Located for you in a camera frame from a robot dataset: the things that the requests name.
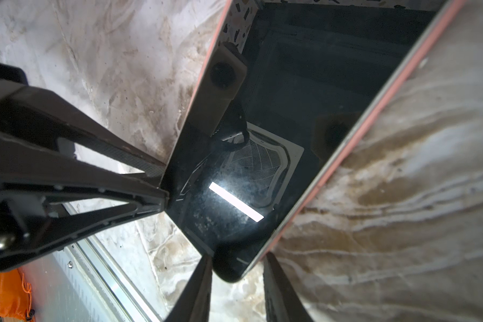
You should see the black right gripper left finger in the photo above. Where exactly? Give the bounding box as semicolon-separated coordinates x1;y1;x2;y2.
165;254;213;322

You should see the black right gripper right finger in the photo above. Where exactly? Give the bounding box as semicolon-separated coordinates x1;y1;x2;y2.
263;252;313;322

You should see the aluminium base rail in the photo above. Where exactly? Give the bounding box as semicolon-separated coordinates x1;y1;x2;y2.
21;237;162;321

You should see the pink phone case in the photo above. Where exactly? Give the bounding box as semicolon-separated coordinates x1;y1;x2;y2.
176;0;468;262

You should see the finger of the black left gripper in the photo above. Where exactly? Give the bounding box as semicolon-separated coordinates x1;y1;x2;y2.
0;79;165;185
0;132;168;272

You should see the black smartphone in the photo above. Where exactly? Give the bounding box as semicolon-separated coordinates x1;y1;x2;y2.
160;0;448;283

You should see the orange cloth bag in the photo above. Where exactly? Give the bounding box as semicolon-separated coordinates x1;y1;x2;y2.
0;269;36;321

